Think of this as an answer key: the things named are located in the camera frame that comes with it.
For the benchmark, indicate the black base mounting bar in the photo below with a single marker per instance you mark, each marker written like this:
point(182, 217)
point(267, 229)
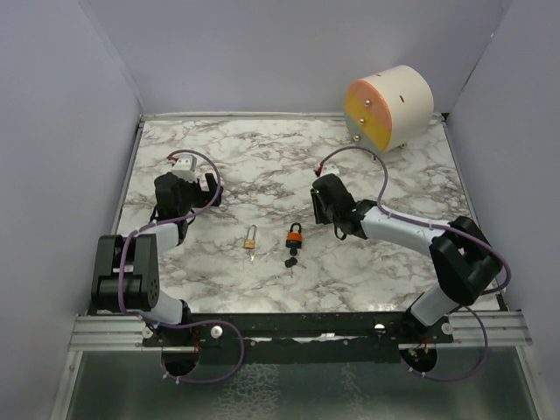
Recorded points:
point(298, 338)

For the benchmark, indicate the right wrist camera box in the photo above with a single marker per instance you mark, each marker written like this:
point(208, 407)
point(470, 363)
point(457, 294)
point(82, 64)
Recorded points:
point(326, 169)

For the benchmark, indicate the black keys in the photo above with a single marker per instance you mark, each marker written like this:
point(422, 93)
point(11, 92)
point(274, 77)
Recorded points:
point(295, 267)

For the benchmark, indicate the brass padlock long shackle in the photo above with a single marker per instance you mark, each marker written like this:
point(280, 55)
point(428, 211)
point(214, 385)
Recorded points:
point(250, 237)

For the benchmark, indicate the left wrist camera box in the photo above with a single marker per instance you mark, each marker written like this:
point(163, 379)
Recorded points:
point(184, 167)

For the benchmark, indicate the round pastel drawer cabinet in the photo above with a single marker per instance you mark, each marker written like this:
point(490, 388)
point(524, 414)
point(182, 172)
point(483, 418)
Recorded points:
point(385, 110)

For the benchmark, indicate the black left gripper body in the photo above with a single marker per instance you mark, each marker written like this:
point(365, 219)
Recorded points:
point(192, 192)

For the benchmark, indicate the orange black padlock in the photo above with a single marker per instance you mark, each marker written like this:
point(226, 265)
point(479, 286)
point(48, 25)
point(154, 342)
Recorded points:
point(294, 239)

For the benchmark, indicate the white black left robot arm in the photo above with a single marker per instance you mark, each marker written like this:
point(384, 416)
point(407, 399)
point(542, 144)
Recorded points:
point(126, 272)

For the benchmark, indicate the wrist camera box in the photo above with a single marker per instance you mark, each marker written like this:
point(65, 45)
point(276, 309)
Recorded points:
point(184, 167)
point(326, 169)

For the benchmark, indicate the aluminium frame rail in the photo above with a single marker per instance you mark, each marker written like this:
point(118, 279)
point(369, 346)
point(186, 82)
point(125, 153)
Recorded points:
point(126, 333)

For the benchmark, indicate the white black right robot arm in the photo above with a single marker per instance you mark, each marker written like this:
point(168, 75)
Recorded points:
point(459, 251)

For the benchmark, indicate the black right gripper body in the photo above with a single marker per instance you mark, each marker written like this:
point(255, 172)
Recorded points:
point(323, 215)

